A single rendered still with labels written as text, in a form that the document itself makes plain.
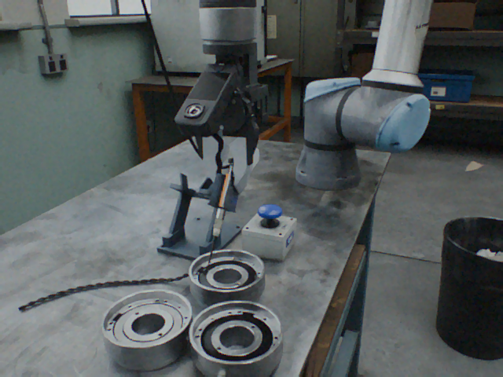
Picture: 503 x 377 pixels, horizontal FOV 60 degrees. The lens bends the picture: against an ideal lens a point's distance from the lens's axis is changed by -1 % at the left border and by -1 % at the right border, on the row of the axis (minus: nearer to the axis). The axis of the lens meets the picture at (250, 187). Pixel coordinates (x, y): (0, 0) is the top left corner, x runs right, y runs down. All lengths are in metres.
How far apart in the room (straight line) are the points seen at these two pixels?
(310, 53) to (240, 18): 3.76
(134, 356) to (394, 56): 0.66
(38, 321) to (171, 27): 2.44
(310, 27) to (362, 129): 3.47
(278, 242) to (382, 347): 1.16
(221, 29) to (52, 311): 0.43
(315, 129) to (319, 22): 3.37
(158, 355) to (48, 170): 2.08
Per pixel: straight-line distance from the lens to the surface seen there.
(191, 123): 0.53
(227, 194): 0.62
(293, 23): 4.37
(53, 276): 0.74
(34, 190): 2.49
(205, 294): 0.58
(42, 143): 2.48
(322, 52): 4.30
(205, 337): 0.52
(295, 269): 0.69
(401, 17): 0.88
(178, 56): 2.91
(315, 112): 0.95
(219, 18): 0.58
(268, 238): 0.69
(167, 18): 2.93
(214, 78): 0.58
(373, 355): 1.75
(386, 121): 0.85
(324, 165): 0.97
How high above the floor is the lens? 1.17
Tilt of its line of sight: 22 degrees down
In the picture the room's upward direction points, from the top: 1 degrees counter-clockwise
